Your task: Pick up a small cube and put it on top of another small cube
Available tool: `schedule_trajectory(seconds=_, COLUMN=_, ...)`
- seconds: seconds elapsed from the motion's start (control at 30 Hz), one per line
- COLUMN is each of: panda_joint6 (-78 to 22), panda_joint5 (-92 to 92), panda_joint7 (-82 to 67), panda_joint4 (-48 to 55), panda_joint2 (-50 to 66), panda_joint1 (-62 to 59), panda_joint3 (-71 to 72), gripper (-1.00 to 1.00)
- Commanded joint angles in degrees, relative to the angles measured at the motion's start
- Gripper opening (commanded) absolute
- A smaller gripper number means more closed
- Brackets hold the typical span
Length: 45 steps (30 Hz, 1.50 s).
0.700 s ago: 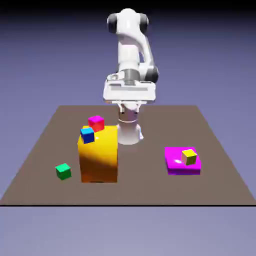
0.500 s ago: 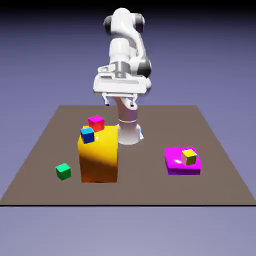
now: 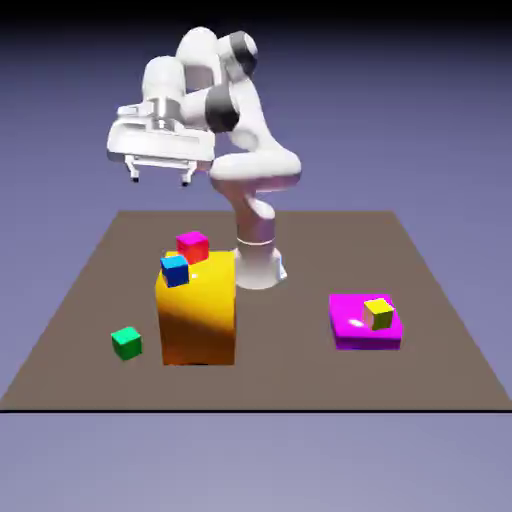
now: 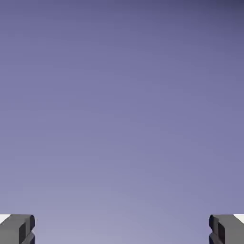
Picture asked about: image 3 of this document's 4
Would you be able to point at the large magenta box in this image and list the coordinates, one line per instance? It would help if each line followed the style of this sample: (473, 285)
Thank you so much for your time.
(352, 324)

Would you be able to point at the large orange box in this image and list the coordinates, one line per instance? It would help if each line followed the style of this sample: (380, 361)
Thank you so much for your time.
(198, 312)

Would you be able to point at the small red cube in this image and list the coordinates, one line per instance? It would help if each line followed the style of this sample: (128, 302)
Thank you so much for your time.
(193, 244)

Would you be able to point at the small blue cube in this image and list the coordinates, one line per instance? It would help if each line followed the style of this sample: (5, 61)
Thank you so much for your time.
(174, 270)

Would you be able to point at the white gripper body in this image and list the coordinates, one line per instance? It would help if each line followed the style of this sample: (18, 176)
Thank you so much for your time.
(160, 144)

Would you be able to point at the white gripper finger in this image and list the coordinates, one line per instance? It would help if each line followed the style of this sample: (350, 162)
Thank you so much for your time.
(133, 168)
(187, 172)

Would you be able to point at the small yellow cube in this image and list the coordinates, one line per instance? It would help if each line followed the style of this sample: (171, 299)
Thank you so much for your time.
(378, 314)

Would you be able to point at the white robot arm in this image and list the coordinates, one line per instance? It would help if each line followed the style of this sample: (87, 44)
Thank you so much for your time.
(256, 160)

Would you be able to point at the small green cube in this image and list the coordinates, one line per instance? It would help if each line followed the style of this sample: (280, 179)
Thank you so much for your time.
(126, 343)

